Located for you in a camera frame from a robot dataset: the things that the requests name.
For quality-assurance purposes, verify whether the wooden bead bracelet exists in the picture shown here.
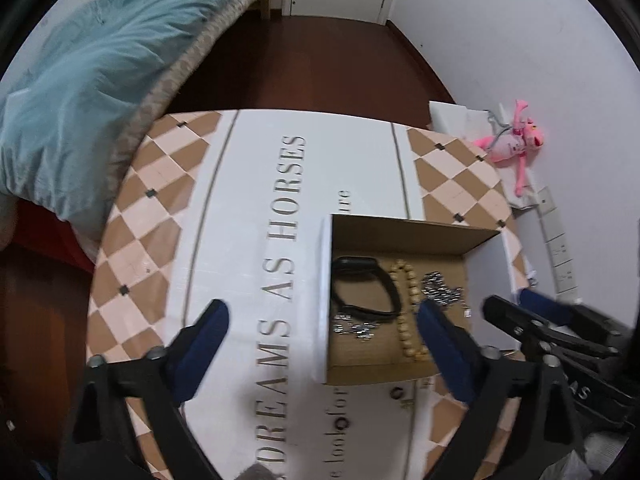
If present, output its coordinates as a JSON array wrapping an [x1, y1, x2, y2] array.
[[389, 258, 431, 364]]

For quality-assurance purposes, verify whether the bed with blue blanket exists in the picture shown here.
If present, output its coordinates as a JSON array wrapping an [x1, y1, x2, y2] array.
[[0, 0, 253, 233]]

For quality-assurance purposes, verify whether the grey woven mattress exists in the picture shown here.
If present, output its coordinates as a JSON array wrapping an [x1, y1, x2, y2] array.
[[102, 0, 277, 206]]

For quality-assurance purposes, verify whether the cardboard box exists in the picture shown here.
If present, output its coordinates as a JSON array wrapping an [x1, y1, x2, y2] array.
[[311, 213, 523, 387]]

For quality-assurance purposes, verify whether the white wall socket strip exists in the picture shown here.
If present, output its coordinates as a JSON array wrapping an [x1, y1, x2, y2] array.
[[535, 186, 581, 297]]

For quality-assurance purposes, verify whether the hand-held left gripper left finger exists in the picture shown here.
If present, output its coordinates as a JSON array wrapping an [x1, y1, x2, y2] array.
[[60, 298, 231, 480]]

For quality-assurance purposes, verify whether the silver chain necklace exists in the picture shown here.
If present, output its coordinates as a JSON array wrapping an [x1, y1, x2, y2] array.
[[421, 270, 474, 319]]

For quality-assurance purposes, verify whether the red cloth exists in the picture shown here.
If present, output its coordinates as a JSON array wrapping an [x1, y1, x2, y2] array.
[[12, 199, 97, 275]]

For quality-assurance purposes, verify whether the silver link bracelet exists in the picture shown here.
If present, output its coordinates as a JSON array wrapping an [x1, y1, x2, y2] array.
[[332, 312, 379, 340]]

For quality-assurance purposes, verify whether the black wristband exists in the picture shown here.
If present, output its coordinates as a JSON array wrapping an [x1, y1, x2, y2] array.
[[331, 256, 401, 325]]

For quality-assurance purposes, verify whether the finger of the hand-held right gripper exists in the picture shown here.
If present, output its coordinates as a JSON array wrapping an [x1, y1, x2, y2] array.
[[481, 295, 627, 364], [517, 287, 632, 338]]

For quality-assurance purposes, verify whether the pink plush toy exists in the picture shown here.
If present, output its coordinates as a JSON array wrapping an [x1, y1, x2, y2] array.
[[473, 98, 546, 197]]

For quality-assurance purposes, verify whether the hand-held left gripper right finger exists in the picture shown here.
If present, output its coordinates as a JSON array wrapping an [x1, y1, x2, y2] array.
[[417, 300, 587, 480]]

